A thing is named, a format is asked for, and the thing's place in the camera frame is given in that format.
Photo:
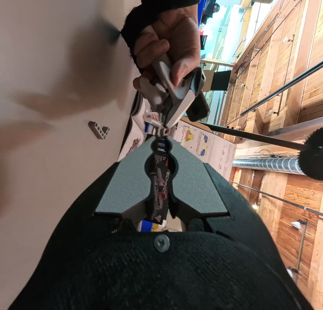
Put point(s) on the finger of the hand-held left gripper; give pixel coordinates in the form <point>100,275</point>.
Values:
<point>180,108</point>
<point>167,111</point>

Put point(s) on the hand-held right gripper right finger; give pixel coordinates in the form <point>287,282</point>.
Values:
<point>199,186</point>

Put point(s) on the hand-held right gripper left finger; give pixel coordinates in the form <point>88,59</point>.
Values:
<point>121,184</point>

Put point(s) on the grey angled toy brick beam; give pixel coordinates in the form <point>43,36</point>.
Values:
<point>99,131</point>

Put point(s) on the grey desk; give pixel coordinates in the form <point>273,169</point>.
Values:
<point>50,201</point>

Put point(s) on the person's left hand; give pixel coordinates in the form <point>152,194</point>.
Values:
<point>184,42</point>

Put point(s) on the white red blue toy piece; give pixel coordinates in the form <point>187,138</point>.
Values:
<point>151,118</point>

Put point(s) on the open instruction booklet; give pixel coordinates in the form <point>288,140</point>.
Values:
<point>136,128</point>

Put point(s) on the black toy kit box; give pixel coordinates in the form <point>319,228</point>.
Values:
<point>160,184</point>

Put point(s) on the printed cardboard box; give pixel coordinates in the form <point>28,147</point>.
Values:
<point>212,146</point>

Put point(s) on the blue bin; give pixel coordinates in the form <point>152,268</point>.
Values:
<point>204,0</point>

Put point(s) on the black pole with round end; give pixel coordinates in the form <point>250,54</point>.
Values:
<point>313,153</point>

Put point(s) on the silver ventilation duct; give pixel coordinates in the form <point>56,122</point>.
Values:
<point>267,165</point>

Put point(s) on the black ceiling rail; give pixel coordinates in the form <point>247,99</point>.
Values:
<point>282,88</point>

